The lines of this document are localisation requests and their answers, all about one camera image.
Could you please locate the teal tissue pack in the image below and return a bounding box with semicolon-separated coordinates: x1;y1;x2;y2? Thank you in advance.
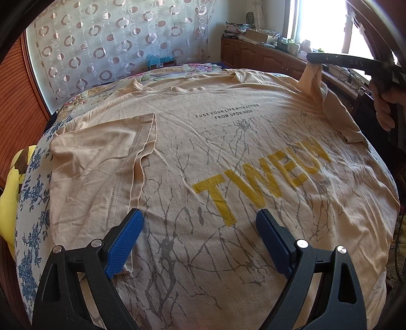
146;54;177;69

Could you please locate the beige printed t-shirt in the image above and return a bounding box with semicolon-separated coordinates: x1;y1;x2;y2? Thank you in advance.
49;62;400;330

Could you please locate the cardboard box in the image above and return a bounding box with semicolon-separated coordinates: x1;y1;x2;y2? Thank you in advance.
244;28;271;45

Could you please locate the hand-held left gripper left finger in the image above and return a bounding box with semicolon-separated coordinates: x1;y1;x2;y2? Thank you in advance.
32;208;145;330

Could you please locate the circle patterned sheer curtain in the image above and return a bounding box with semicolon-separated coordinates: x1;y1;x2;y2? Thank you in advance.
25;0;223;110

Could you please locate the cream window curtain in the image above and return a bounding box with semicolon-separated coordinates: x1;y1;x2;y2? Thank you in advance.
247;0;271;32

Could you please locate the person's right hand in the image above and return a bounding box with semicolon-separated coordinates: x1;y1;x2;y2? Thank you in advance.
369;81;406;131

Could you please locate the pink floral blanket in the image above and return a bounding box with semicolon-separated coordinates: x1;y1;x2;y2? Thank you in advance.
57;62;232;118

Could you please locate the yellow plush toy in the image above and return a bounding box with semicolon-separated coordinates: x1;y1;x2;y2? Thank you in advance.
0;145;37;258

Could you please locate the wooden cabinet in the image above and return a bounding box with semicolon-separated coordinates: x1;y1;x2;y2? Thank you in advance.
220;36;321;81

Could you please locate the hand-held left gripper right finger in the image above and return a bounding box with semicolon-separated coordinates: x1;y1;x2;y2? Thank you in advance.
255;208;365;330

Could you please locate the group of small bottles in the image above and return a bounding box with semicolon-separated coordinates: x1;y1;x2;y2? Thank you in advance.
277;36;301;55

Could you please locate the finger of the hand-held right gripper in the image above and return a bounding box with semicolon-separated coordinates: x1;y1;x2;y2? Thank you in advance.
306;52;394;69

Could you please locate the blue floral bedsheet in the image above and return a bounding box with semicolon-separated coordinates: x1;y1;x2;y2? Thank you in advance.
14;112;83;319

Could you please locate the stack of papers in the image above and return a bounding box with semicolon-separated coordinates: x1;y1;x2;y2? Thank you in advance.
223;22;252;40

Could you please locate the brown ribbed wooden panel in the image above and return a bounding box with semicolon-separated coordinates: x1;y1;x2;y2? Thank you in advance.
0;32;51;188

